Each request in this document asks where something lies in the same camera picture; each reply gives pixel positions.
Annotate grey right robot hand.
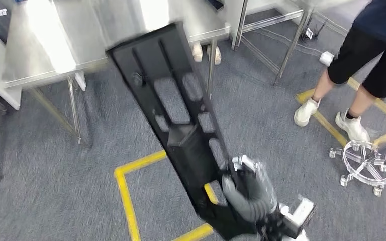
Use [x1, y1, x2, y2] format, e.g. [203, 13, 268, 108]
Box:
[221, 154, 280, 223]

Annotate long black plastic part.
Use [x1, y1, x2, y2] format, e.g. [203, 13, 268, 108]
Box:
[106, 21, 263, 241]

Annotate stainless steel workbench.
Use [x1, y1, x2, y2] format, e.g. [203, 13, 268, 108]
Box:
[1, 0, 230, 144]

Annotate yellow floor tape square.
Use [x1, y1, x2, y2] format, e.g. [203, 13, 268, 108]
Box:
[114, 150, 219, 241]
[294, 77, 386, 147]

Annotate black stool with chrome base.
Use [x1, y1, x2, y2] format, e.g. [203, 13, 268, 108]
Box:
[329, 96, 386, 197]

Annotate white power strip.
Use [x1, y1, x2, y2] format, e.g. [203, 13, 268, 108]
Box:
[319, 51, 335, 66]

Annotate stainless steel table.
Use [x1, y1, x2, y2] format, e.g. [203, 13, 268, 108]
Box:
[231, 0, 314, 87]

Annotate standing person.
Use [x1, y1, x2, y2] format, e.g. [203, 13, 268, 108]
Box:
[294, 0, 386, 142]

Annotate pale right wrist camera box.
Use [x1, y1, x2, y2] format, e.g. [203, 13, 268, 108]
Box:
[279, 194, 315, 230]

